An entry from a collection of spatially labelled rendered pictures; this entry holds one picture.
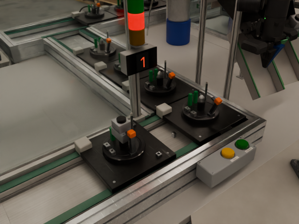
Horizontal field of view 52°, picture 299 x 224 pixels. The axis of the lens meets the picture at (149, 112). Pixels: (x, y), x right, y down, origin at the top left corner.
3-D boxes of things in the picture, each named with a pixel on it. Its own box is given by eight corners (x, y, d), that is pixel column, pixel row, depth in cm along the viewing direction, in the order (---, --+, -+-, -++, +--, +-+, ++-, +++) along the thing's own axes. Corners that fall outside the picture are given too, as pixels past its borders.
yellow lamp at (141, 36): (147, 43, 99) (147, 28, 96) (135, 47, 97) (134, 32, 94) (139, 38, 102) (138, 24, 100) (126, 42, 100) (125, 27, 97)
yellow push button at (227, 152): (236, 156, 99) (237, 152, 98) (228, 162, 97) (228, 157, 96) (226, 150, 102) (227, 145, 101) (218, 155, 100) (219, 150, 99)
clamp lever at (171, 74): (171, 87, 128) (175, 74, 122) (167, 89, 127) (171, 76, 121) (165, 81, 130) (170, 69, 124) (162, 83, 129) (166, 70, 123)
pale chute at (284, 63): (298, 81, 132) (306, 77, 128) (275, 88, 128) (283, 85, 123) (273, 22, 136) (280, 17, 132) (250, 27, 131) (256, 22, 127)
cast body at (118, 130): (134, 138, 97) (133, 120, 93) (122, 144, 94) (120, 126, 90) (119, 126, 102) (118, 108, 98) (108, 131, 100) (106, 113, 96)
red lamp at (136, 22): (147, 28, 96) (147, 12, 93) (134, 31, 94) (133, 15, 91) (138, 24, 99) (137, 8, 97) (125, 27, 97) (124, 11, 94)
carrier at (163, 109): (245, 120, 116) (251, 91, 109) (199, 146, 104) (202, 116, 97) (200, 94, 132) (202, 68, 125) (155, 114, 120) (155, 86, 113)
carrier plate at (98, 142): (176, 158, 100) (176, 153, 98) (112, 194, 88) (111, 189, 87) (134, 123, 116) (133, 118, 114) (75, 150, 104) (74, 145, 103)
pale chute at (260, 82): (277, 92, 125) (285, 89, 121) (252, 100, 120) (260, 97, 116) (251, 30, 129) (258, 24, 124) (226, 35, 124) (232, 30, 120)
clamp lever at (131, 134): (137, 151, 95) (135, 131, 91) (131, 154, 94) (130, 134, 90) (131, 145, 98) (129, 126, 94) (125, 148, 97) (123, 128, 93)
